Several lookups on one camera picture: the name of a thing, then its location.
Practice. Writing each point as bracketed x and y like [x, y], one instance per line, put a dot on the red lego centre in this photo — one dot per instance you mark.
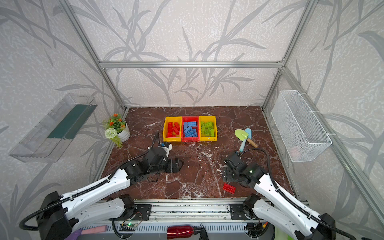
[173, 130]

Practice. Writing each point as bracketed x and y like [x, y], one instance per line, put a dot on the right yellow bin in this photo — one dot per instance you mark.
[208, 119]

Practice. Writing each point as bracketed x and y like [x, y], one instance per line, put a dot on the green lego pair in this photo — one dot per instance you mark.
[207, 124]

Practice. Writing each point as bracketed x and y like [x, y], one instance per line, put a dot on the artificial orange flower plant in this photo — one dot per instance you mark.
[114, 126]

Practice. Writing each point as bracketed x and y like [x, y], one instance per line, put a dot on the red lego front right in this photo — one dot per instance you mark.
[229, 188]

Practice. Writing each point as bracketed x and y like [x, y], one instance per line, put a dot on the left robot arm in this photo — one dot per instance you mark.
[64, 214]

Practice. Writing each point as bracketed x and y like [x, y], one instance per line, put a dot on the purple pink brush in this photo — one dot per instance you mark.
[96, 230]

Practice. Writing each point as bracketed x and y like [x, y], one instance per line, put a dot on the clear wall shelf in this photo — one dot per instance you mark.
[50, 138]

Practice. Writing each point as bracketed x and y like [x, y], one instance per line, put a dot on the white flower pot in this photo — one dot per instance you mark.
[125, 134]

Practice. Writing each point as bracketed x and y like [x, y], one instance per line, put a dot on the red lego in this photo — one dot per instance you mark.
[173, 130]
[229, 188]

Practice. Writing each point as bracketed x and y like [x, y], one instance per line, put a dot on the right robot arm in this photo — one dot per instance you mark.
[275, 205]

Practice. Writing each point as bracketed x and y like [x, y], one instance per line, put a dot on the left yellow bin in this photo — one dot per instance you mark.
[172, 119]

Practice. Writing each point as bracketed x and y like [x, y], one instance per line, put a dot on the red middle bin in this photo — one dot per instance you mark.
[190, 119]

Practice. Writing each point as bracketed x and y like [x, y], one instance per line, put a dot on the blue lego tilted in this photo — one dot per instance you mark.
[190, 132]

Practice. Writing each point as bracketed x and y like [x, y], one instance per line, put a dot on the white wire basket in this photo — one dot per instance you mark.
[302, 133]

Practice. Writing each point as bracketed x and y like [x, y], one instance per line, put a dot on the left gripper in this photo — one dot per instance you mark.
[173, 165]

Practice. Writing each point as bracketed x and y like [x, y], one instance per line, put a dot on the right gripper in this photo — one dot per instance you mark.
[228, 174]

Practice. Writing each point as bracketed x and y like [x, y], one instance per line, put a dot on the green trowel wooden handle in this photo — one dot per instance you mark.
[242, 135]

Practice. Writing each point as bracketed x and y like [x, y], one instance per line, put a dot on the yellow bin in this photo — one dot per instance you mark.
[172, 119]
[208, 119]

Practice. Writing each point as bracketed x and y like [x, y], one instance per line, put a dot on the light blue scoop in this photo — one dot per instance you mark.
[249, 132]

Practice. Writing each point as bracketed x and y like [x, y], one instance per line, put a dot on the red bottle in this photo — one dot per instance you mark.
[180, 232]

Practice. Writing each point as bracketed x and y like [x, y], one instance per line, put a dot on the green lego long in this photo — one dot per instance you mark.
[207, 132]

